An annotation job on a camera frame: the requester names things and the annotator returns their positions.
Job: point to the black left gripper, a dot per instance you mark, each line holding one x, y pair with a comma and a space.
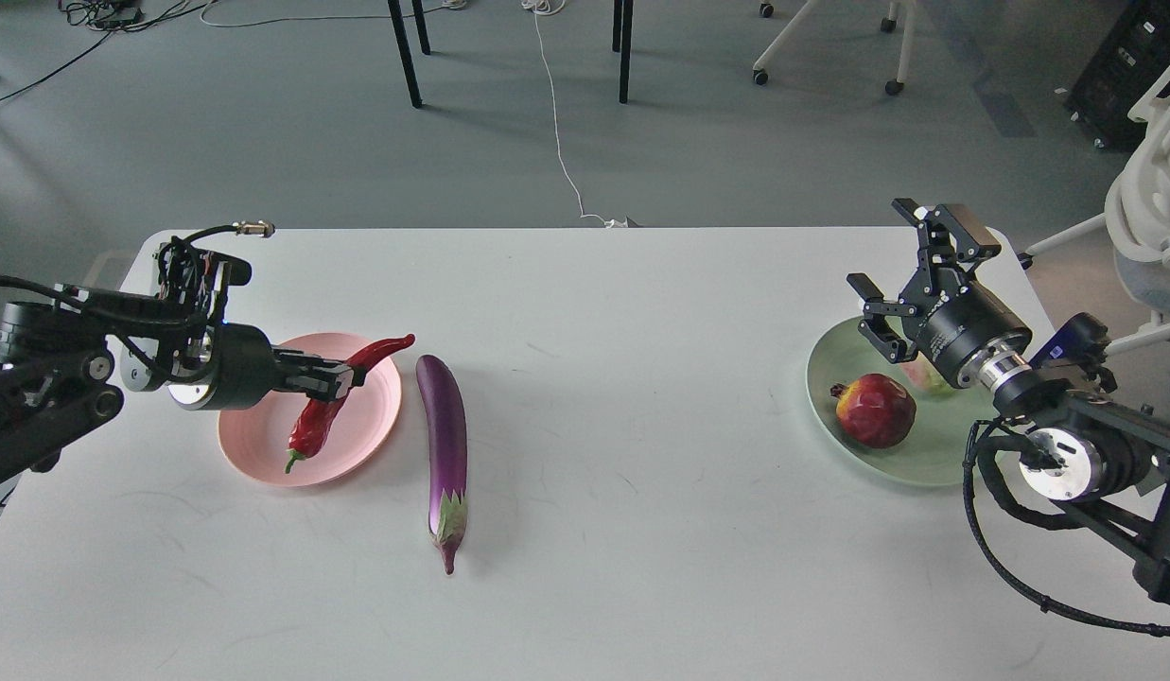
245, 369

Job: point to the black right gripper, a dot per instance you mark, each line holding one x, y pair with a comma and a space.
942, 312

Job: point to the red chili pepper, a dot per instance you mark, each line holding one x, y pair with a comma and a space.
311, 429

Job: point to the green yellow round fruit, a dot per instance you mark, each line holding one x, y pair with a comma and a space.
924, 377

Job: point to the red pomegranate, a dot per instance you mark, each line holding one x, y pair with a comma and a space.
874, 410

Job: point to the purple eggplant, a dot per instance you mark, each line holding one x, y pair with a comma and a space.
447, 457

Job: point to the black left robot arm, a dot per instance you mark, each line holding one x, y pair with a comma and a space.
67, 358

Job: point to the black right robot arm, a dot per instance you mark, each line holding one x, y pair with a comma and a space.
1060, 453

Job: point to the pink plate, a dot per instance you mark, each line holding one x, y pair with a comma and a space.
254, 441

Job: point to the light green plate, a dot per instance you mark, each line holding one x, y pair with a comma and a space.
932, 454

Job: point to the white office chair right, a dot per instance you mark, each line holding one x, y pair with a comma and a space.
1136, 216

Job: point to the black equipment case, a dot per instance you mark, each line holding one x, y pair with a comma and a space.
1135, 52

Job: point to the black table leg left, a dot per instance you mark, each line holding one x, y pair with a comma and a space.
399, 27

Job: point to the black table leg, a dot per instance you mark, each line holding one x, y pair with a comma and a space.
621, 43
399, 27

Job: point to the black table leg right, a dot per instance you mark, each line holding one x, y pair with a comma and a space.
621, 43

